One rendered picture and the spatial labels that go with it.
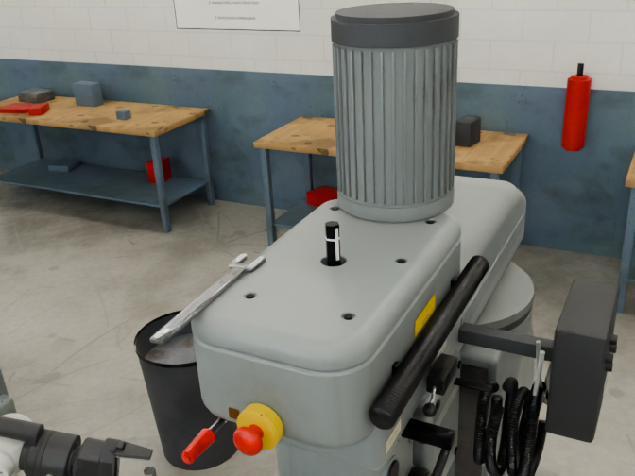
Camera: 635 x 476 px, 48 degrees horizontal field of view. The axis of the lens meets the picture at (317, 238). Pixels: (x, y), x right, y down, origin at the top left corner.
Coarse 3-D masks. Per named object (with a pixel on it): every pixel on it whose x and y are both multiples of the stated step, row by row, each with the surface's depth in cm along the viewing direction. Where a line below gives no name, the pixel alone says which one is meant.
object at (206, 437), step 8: (216, 424) 100; (200, 432) 98; (208, 432) 98; (216, 432) 100; (200, 440) 97; (208, 440) 97; (192, 448) 95; (200, 448) 96; (184, 456) 95; (192, 456) 95
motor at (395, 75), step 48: (336, 48) 111; (384, 48) 104; (432, 48) 105; (336, 96) 114; (384, 96) 107; (432, 96) 108; (336, 144) 119; (384, 144) 110; (432, 144) 112; (384, 192) 113; (432, 192) 115
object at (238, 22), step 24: (192, 0) 588; (216, 0) 578; (240, 0) 568; (264, 0) 559; (288, 0) 549; (192, 24) 597; (216, 24) 586; (240, 24) 577; (264, 24) 567; (288, 24) 557
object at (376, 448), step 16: (448, 336) 123; (448, 352) 125; (416, 400) 110; (400, 416) 104; (384, 432) 98; (400, 432) 105; (304, 448) 104; (320, 448) 103; (352, 448) 100; (368, 448) 98; (384, 448) 99; (352, 464) 101; (368, 464) 100
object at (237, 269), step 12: (240, 264) 103; (252, 264) 102; (228, 276) 100; (240, 276) 101; (216, 288) 96; (204, 300) 93; (180, 312) 91; (192, 312) 91; (168, 324) 88; (180, 324) 88; (156, 336) 86; (168, 336) 86
